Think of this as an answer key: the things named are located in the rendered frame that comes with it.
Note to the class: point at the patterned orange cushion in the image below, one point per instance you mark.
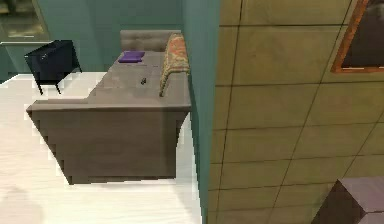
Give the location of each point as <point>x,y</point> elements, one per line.
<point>174,60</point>

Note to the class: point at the small black remote control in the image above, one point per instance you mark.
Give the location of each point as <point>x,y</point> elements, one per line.
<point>143,81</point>

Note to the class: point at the purple book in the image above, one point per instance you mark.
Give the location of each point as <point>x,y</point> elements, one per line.
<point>131,56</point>

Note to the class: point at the grey brown sofa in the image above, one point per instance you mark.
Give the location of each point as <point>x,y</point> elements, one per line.
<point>113,140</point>

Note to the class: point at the orange framed wall picture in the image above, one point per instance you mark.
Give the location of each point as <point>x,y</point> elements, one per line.
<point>361,43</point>

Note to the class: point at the window with pale frame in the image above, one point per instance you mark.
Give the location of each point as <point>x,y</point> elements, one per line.
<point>20,20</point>

